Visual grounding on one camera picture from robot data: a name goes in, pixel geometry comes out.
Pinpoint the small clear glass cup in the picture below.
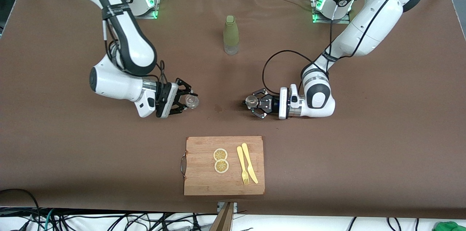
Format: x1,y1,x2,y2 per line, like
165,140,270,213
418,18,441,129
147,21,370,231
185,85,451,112
184,95,200,109

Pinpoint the yellow plastic knife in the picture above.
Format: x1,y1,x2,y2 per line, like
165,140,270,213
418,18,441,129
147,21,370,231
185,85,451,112
241,143,259,184

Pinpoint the yellow plastic fork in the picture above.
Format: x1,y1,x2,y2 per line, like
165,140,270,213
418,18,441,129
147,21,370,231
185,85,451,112
236,146,250,186

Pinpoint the green sleeved glass bottle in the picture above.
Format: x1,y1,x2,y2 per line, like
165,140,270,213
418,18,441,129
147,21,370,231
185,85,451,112
223,15,240,56

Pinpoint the wooden cutting board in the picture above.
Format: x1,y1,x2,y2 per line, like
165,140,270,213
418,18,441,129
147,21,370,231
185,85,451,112
181,136,265,196

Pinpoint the brown paper table cover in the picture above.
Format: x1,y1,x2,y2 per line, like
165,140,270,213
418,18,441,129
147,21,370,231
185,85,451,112
0,0,466,220

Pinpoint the green cloth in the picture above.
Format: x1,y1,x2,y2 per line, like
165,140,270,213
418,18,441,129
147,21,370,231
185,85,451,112
435,221,466,231

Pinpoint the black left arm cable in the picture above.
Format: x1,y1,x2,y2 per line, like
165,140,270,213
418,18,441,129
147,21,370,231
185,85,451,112
262,0,417,95

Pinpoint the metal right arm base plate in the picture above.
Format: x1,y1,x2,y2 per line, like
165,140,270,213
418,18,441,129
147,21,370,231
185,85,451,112
133,0,160,20

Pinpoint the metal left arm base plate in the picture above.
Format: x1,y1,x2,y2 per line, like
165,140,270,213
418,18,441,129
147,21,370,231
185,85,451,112
311,0,351,24

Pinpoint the teal cable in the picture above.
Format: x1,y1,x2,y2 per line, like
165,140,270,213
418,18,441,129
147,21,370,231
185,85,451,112
44,208,55,231

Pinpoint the black looped floor cable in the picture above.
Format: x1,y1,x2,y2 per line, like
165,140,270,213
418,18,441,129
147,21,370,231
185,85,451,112
0,188,40,231

